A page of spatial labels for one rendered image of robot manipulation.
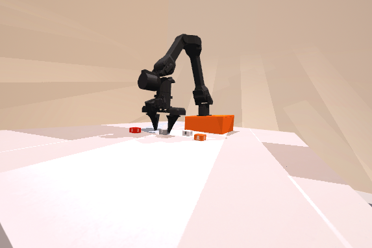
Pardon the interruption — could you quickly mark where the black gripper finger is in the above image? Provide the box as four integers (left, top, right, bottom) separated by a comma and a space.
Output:
146, 114, 160, 130
166, 116, 180, 133

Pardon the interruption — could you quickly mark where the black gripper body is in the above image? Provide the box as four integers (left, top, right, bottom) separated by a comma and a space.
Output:
142, 92, 186, 116

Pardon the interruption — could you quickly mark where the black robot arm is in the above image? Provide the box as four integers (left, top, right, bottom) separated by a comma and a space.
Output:
138, 34, 213, 116

